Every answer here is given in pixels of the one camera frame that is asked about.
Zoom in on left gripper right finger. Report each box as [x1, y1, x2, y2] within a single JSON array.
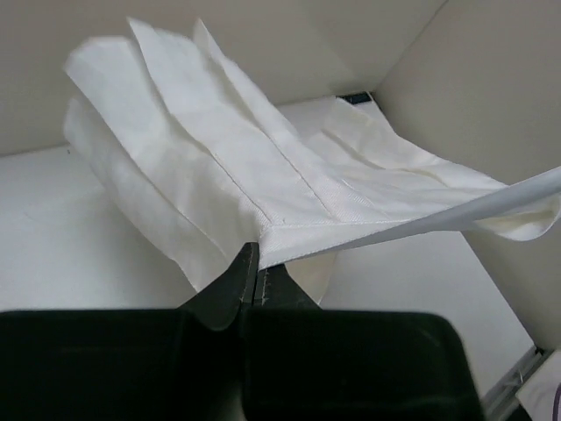
[[241, 266, 484, 420]]

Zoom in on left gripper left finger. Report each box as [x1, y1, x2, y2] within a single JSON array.
[[1, 243, 259, 420]]

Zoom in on white skirt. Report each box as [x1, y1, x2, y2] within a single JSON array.
[[64, 19, 560, 301]]

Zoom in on right blue corner label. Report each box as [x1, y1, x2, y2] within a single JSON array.
[[339, 91, 372, 105]]

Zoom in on aluminium front rail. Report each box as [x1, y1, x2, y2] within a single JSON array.
[[482, 346, 551, 420]]

